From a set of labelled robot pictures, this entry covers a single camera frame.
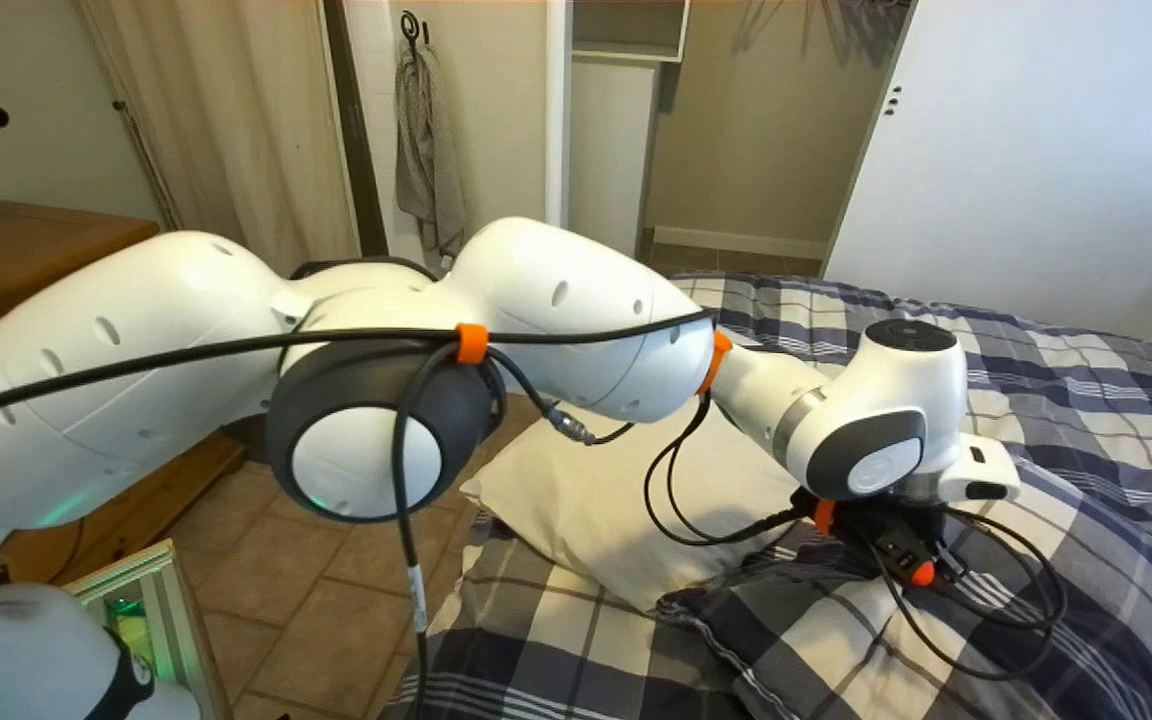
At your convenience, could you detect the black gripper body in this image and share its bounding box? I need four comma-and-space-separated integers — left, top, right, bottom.
809, 488, 959, 590

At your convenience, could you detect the large checkered pillow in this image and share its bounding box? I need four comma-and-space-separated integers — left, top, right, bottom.
658, 524, 1148, 720

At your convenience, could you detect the white pillow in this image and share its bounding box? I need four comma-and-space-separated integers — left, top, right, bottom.
458, 395, 809, 616

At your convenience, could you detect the bed with plaid comforter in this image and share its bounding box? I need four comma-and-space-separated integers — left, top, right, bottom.
388, 273, 1152, 720

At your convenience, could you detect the white closet door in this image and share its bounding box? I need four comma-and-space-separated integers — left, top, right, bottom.
820, 0, 1152, 345

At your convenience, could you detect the grey hanging cloth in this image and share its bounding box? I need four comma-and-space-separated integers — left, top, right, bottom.
393, 10, 471, 262

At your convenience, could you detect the beige curtain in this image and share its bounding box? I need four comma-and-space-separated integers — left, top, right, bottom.
70, 0, 366, 273

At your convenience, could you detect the wooden desk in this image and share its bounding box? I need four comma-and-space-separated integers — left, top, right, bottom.
0, 197, 250, 590

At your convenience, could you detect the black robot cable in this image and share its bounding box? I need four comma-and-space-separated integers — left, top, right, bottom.
0, 308, 726, 720

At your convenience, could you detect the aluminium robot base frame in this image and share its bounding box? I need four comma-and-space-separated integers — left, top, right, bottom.
58, 534, 229, 720

